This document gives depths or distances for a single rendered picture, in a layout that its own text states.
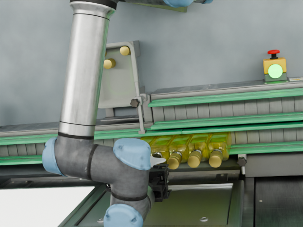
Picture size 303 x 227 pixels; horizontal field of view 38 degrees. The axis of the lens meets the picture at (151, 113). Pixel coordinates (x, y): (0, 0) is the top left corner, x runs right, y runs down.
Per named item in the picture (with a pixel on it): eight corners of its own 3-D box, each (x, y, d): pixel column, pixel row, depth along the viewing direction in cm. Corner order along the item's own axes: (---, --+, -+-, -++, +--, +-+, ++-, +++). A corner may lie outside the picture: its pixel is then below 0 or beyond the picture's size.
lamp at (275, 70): (268, 78, 144) (268, 79, 141) (267, 64, 143) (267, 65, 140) (282, 76, 143) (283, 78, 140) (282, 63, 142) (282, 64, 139)
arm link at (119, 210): (140, 208, 84) (137, 247, 87) (153, 186, 95) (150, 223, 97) (102, 201, 86) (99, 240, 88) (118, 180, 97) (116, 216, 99)
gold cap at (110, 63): (105, 58, 161) (102, 60, 157) (115, 57, 160) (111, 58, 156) (107, 68, 161) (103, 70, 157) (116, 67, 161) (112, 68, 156)
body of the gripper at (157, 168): (172, 190, 112) (162, 210, 100) (140, 191, 114) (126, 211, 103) (168, 161, 111) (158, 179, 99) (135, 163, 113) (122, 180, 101)
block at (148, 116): (147, 118, 157) (142, 122, 150) (144, 92, 155) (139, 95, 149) (157, 117, 156) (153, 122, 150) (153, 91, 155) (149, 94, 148)
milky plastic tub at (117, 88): (102, 104, 167) (94, 109, 158) (93, 44, 162) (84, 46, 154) (146, 101, 162) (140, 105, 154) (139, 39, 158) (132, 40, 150)
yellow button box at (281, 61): (264, 79, 151) (264, 82, 144) (263, 57, 150) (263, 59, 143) (285, 77, 150) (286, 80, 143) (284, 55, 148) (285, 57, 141)
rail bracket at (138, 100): (143, 128, 151) (134, 137, 139) (137, 79, 148) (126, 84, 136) (152, 127, 150) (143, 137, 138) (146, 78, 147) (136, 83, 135)
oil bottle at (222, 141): (215, 143, 147) (208, 164, 126) (213, 127, 146) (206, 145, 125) (232, 142, 145) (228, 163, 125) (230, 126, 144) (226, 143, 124)
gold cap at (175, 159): (170, 165, 127) (167, 170, 122) (168, 153, 126) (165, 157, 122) (182, 164, 126) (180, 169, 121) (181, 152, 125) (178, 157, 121)
